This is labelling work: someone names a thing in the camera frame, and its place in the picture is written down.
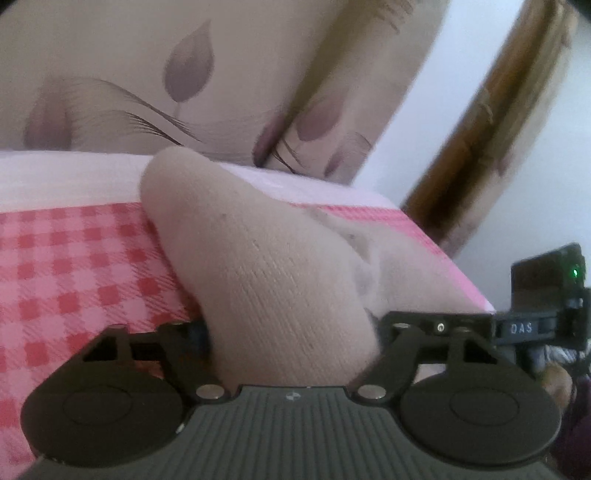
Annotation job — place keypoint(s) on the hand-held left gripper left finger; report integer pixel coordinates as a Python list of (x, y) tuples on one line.
[(182, 344)]

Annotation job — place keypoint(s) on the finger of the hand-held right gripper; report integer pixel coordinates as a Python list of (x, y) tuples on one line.
[(429, 319)]

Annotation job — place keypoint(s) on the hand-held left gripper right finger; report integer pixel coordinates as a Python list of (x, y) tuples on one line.
[(392, 355)]

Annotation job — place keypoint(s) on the beige knit garment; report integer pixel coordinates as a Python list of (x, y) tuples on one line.
[(277, 277)]

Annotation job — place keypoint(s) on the person's right hand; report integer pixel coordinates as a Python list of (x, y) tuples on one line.
[(559, 385)]

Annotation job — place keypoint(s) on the pink checkered blanket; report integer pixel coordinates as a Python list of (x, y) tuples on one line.
[(69, 258)]

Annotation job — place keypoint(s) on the person's dark clothing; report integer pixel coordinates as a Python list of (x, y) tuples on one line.
[(577, 443)]

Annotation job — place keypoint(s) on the white bed sheet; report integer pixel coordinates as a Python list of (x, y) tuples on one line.
[(69, 177)]

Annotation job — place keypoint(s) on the leaf print curtain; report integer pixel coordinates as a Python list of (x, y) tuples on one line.
[(138, 69)]

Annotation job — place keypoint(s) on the brown wooden frame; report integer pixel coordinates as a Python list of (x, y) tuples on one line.
[(498, 115)]

